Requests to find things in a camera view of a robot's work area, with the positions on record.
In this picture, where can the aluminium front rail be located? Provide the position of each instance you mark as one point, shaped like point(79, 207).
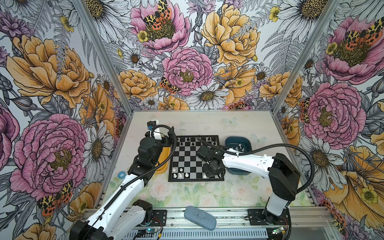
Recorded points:
point(301, 217)

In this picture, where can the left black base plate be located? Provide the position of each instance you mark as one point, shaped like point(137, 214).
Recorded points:
point(158, 219)

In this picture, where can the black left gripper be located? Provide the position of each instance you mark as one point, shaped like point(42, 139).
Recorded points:
point(166, 139)

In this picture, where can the grey blue oval pouch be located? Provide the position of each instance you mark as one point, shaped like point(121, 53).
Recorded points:
point(200, 218)

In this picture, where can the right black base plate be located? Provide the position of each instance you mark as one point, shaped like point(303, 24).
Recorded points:
point(260, 217)

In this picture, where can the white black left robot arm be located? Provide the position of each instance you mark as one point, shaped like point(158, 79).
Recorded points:
point(120, 198)

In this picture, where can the black white chessboard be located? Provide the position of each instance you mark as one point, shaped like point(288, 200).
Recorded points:
point(185, 166)

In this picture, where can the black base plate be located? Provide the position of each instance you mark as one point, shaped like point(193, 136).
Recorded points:
point(158, 219)
point(260, 217)

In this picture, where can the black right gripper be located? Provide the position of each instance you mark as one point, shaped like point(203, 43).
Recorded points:
point(208, 174)

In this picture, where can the teal plastic tray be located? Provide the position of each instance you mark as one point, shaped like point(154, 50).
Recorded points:
point(239, 144)

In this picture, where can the yellow plastic tray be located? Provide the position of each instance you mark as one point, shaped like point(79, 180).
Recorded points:
point(163, 147)

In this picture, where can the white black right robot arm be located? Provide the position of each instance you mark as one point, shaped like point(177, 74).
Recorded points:
point(283, 175)

